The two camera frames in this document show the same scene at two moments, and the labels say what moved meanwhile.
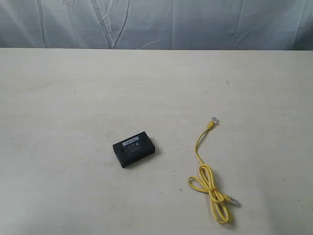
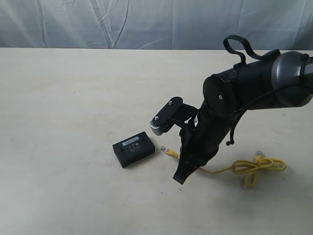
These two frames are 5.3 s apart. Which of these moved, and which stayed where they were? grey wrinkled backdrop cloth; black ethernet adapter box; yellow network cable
Moved: yellow network cable
Stayed: black ethernet adapter box; grey wrinkled backdrop cloth
